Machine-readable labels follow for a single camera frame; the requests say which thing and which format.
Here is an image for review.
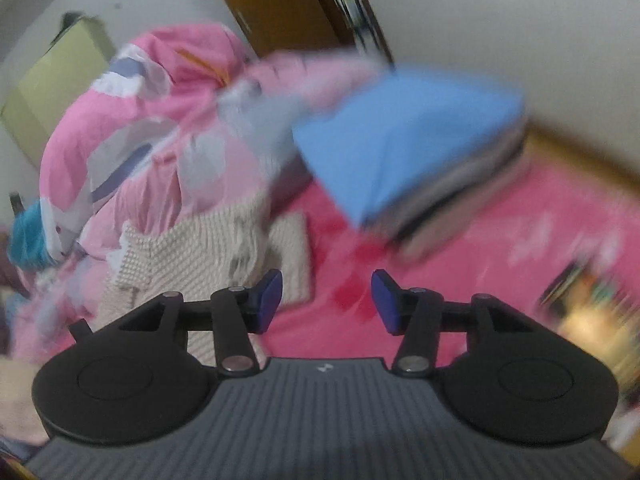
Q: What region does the dark wooden door frame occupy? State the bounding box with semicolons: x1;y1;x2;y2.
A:
297;0;396;68

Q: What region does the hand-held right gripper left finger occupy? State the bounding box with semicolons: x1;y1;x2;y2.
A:
117;268;284;376

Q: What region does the stack of folded clothes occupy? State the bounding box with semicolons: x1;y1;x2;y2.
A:
360;110;533;266

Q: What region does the pink floral duvet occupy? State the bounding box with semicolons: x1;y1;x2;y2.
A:
10;22;391;361

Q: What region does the wooden door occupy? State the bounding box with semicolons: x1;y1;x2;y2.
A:
202;0;351;61

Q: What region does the pink floral bed sheet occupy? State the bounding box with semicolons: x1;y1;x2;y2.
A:
260;160;640;361

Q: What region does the beige white checked knit sweater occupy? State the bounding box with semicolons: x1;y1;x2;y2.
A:
97;195;316;361

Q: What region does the pale green wardrobe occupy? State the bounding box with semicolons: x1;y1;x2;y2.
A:
0;15;118;171

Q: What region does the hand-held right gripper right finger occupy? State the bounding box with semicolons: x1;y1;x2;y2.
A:
371;270;533;378

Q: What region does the blue folded garment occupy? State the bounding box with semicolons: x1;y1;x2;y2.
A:
292;65;526;226

